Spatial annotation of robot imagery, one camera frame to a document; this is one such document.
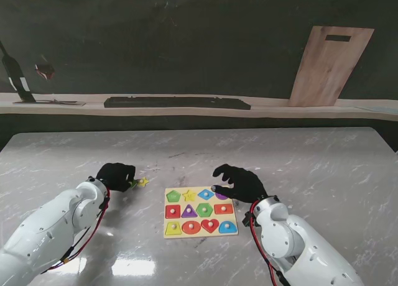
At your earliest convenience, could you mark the light wooden shelf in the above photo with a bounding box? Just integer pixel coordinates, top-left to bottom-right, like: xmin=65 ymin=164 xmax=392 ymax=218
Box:
xmin=0 ymin=92 xmax=398 ymax=122

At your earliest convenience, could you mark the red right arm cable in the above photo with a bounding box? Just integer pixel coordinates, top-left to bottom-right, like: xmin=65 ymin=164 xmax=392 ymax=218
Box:
xmin=249 ymin=201 xmax=280 ymax=286

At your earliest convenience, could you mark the wooden cutting board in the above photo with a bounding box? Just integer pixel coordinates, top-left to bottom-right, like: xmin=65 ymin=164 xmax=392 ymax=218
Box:
xmin=286 ymin=25 xmax=375 ymax=108

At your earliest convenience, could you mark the red left arm cable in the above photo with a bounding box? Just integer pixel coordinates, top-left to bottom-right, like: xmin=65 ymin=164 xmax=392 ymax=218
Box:
xmin=40 ymin=186 xmax=112 ymax=275

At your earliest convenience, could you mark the dark wine bottle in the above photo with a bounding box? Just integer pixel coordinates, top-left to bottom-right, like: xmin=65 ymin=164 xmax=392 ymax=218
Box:
xmin=0 ymin=40 xmax=37 ymax=104

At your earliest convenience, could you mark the blue semicircle puzzle piece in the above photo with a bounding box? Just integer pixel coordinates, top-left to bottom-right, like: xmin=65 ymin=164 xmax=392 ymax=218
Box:
xmin=218 ymin=220 xmax=239 ymax=234

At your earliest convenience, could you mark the purple triangle puzzle piece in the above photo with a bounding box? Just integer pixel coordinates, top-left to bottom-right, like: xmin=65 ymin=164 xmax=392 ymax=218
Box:
xmin=181 ymin=204 xmax=199 ymax=219

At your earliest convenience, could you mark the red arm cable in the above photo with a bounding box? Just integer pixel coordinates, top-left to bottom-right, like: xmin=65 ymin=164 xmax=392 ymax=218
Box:
xmin=40 ymin=186 xmax=112 ymax=275
xmin=249 ymin=201 xmax=280 ymax=286

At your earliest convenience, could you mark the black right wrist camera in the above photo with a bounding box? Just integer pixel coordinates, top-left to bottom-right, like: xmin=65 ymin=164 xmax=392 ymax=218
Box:
xmin=241 ymin=211 xmax=254 ymax=229

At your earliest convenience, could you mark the blue diamond puzzle piece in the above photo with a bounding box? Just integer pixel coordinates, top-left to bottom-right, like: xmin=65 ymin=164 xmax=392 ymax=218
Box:
xmin=198 ymin=188 xmax=216 ymax=201

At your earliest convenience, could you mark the yellow trapezoid puzzle piece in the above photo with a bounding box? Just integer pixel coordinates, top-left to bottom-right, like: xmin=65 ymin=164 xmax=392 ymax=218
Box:
xmin=165 ymin=221 xmax=183 ymax=236

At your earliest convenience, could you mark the red heart puzzle piece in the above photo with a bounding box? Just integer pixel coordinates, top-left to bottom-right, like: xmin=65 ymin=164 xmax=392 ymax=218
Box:
xmin=200 ymin=218 xmax=220 ymax=234

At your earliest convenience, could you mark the flat wooden coaster board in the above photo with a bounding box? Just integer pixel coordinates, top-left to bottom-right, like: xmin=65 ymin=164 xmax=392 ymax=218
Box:
xmin=12 ymin=99 xmax=86 ymax=108

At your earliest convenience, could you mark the green hexagon puzzle piece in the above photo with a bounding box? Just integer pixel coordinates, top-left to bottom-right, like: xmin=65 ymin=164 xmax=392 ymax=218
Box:
xmin=196 ymin=202 xmax=215 ymax=218

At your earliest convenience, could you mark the red wine glass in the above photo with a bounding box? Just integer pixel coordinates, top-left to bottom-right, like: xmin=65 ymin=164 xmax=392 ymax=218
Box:
xmin=33 ymin=63 xmax=57 ymax=81

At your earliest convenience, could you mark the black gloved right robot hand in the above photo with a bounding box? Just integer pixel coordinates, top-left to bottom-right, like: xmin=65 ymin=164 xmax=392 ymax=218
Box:
xmin=212 ymin=164 xmax=270 ymax=204

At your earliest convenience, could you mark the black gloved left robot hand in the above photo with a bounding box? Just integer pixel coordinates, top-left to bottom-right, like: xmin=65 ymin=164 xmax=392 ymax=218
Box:
xmin=95 ymin=162 xmax=137 ymax=193

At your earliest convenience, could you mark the yellow wooden puzzle board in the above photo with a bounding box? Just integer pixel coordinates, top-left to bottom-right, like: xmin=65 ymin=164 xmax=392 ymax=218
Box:
xmin=164 ymin=186 xmax=240 ymax=239

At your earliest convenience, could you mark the orange rectangle puzzle piece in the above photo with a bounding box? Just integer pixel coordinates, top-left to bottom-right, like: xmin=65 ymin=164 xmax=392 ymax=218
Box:
xmin=213 ymin=203 xmax=234 ymax=216

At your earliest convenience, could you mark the black long tray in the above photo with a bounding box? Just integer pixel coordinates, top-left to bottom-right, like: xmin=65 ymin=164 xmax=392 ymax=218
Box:
xmin=103 ymin=95 xmax=252 ymax=111

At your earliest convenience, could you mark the orange oval puzzle piece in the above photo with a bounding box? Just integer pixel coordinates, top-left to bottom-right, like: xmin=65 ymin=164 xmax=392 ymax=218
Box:
xmin=182 ymin=219 xmax=202 ymax=236

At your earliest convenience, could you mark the red square puzzle piece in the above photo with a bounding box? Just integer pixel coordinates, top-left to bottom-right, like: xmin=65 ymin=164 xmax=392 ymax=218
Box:
xmin=165 ymin=204 xmax=182 ymax=219

